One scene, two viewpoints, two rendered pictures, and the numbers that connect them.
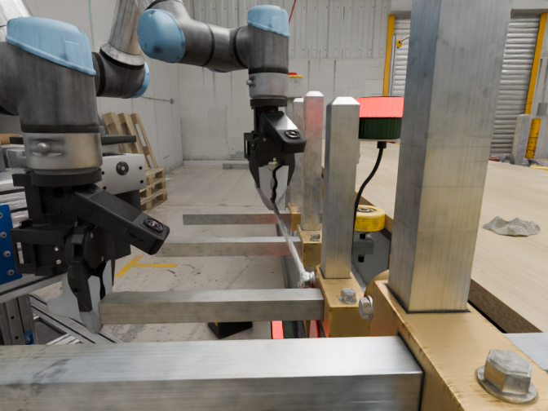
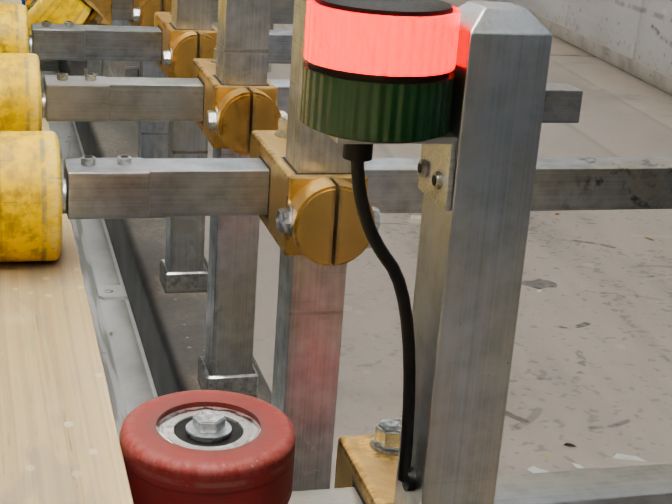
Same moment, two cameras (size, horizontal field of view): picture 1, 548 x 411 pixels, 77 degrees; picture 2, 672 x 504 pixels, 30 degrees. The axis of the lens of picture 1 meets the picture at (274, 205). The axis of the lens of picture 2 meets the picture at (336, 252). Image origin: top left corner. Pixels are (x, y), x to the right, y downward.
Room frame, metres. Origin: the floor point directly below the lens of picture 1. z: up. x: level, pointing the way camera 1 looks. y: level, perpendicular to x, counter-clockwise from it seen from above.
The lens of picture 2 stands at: (0.92, -0.27, 1.17)
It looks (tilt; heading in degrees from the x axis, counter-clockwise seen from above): 19 degrees down; 166
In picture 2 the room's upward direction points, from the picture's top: 4 degrees clockwise
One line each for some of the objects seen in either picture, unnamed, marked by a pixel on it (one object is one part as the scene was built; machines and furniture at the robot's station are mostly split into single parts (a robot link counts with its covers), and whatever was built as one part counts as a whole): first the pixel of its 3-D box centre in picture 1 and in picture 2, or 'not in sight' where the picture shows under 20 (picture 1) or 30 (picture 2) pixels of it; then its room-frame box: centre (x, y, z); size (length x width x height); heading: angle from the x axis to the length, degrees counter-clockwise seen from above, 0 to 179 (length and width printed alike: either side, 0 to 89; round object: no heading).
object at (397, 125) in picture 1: (378, 128); (376, 95); (0.45, -0.13, 1.07); 0.06 x 0.06 x 0.02
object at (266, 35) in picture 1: (267, 43); not in sight; (0.68, 0.01, 1.22); 0.09 x 0.08 x 0.11; 50
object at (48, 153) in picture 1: (64, 152); not in sight; (0.39, 0.24, 1.04); 0.08 x 0.08 x 0.05
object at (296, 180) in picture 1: (298, 187); not in sight; (0.95, -0.07, 0.90); 0.03 x 0.03 x 0.48; 2
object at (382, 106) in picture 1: (379, 108); (381, 33); (0.45, -0.13, 1.10); 0.06 x 0.06 x 0.02
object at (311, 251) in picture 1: (311, 242); not in sight; (0.68, -0.08, 0.83); 0.13 x 0.06 x 0.05; 2
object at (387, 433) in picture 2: (348, 294); (392, 435); (0.37, -0.09, 0.88); 0.02 x 0.02 x 0.01
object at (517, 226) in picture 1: (514, 223); not in sight; (0.55, -0.40, 0.91); 0.09 x 0.07 x 0.02; 85
